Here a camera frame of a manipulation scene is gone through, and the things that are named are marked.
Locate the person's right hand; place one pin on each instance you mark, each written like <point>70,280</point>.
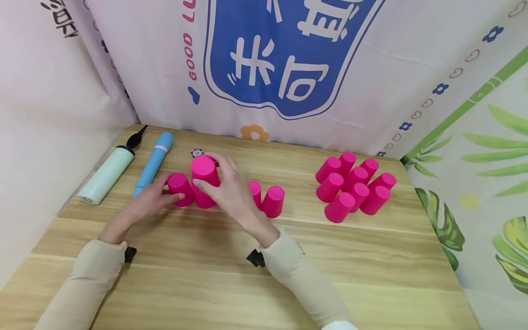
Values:
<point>235,192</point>

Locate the group of pink cups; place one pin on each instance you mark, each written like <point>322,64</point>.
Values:
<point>354,188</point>

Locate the black wrist band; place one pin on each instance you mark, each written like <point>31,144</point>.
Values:
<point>130,254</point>
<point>256,258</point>

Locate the pale green hand pump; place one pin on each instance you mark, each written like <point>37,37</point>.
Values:
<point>108,174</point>

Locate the person's left hand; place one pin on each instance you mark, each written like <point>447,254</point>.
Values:
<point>142,206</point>

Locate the pink plastic cup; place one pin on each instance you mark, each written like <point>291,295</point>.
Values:
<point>256,192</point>
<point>204,168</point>
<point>273,201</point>
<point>203,200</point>
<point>180,185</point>

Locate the blue tube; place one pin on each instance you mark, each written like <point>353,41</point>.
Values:
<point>153,164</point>

